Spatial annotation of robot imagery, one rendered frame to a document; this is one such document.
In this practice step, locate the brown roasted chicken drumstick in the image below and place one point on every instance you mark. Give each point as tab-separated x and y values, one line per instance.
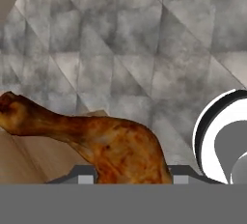
122	147

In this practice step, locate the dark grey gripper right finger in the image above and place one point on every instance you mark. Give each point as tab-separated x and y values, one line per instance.
186	175

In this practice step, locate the white plate with black rim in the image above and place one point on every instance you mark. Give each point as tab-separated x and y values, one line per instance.
209	137

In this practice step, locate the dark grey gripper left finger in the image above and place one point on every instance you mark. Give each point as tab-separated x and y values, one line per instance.
80	174

